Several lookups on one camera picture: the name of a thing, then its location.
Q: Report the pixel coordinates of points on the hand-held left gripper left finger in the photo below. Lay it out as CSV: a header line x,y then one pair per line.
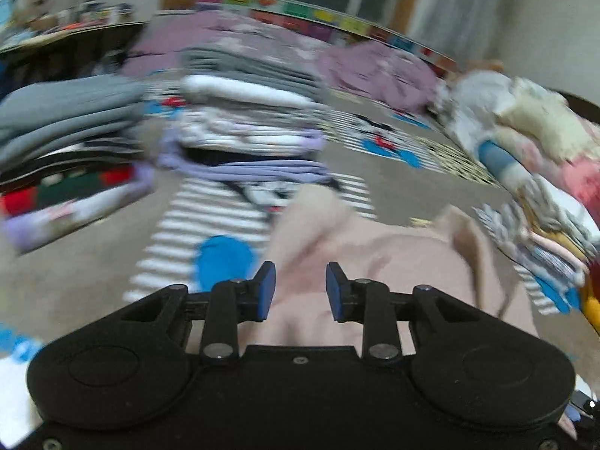
x,y
265,290

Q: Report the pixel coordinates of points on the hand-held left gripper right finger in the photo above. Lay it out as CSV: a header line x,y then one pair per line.
x,y
334,290

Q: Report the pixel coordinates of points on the pink fleece garment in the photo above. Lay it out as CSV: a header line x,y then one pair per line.
x,y
398,262

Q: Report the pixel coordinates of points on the folded clothes stack with white garment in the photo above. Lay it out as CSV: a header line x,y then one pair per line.
x,y
243,117

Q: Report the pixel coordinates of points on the pile of unfolded clothes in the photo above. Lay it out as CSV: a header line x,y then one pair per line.
x,y
529,150

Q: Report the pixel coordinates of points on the folded clothes stack with red garment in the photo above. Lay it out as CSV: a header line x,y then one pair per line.
x,y
70,150

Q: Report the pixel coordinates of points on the purple floral quilt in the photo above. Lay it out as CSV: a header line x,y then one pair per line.
x,y
375,75

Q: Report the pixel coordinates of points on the colourful picture strip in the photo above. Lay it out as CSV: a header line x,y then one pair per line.
x,y
328,18

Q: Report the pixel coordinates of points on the cluttered desk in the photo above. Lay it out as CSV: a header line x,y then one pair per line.
x,y
61,42

